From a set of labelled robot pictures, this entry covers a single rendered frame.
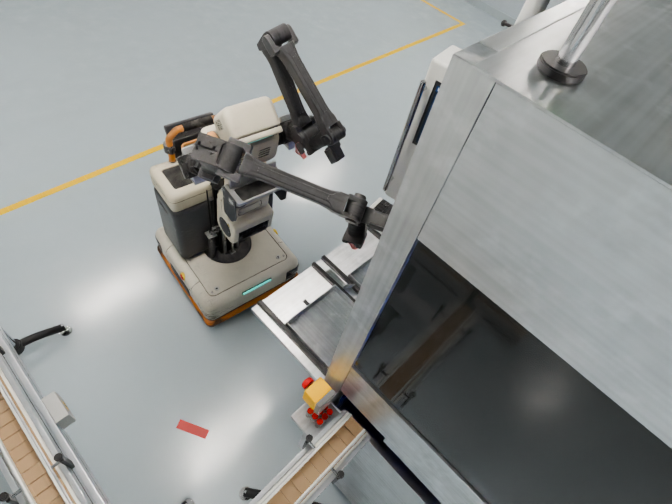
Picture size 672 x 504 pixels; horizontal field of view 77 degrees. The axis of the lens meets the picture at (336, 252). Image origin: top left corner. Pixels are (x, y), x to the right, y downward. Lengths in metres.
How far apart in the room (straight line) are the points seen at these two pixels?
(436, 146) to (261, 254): 2.00
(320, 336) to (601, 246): 1.20
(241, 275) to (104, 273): 0.89
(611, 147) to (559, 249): 0.15
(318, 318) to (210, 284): 0.93
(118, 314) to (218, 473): 1.06
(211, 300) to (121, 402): 0.67
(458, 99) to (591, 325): 0.35
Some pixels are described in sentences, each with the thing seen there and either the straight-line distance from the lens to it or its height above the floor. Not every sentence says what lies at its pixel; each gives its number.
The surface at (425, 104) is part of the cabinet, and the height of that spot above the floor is 1.37.
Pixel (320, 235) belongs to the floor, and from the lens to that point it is 3.02.
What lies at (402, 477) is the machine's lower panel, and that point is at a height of 0.88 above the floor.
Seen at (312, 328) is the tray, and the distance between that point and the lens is 1.64.
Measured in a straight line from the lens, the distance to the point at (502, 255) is 0.66.
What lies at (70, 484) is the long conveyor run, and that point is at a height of 0.93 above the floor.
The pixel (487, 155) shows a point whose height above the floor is 2.01.
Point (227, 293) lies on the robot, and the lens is 2.40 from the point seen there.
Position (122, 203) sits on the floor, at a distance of 3.27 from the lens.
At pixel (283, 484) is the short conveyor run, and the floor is 0.97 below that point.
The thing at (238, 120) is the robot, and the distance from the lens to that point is 1.62.
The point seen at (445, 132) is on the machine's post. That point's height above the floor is 2.00.
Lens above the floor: 2.34
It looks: 52 degrees down
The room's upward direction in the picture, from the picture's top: 15 degrees clockwise
